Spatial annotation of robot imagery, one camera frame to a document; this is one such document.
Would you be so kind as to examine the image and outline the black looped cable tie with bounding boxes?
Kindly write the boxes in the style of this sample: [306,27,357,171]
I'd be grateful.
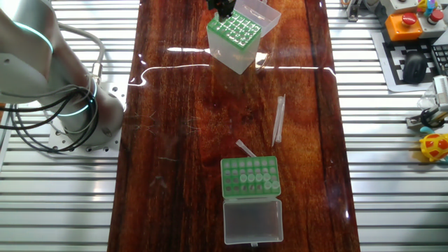
[419,107,439,129]

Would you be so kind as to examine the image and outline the small colourful plastic toy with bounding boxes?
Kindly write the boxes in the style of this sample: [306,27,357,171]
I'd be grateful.
[416,0,439,18]

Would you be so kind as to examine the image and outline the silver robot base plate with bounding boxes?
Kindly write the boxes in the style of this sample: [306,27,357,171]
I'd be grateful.
[46,80,130,158]

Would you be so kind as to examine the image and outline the black computer mouse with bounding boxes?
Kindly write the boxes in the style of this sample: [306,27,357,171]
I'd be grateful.
[402,50,428,85]

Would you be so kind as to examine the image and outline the black keyboard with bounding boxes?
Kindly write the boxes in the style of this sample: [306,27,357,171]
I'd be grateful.
[430,43,448,76]

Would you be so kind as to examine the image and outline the grey emergency stop box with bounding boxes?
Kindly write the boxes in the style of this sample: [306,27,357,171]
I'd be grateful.
[418,8,448,39]

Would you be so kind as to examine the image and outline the orange emergency stop box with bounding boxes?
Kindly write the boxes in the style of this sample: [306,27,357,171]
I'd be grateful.
[384,12,424,42]

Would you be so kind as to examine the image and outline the green clear pipette tip box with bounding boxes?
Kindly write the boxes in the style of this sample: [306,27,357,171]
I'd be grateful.
[206,0,282,75]
[220,155,284,248]

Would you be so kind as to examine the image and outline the small silver metal bracket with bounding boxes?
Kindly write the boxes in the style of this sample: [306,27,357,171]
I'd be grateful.
[405,112,448,133]

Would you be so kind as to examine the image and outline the grey cable with metal connector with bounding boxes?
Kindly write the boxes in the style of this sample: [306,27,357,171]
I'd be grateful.
[55,22,106,87]

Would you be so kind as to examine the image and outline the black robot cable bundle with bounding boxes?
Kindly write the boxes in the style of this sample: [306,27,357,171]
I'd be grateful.
[0,83,101,154]

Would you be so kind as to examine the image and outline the yellow orange turtle toy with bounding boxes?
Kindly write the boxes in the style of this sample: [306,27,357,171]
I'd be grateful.
[418,125,448,163]

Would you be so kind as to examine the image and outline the glossy brown wooden board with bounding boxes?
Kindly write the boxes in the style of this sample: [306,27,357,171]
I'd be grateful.
[106,0,361,252]

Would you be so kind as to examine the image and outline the grey control button box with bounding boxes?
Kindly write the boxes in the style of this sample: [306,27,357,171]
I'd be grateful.
[379,0,420,17]

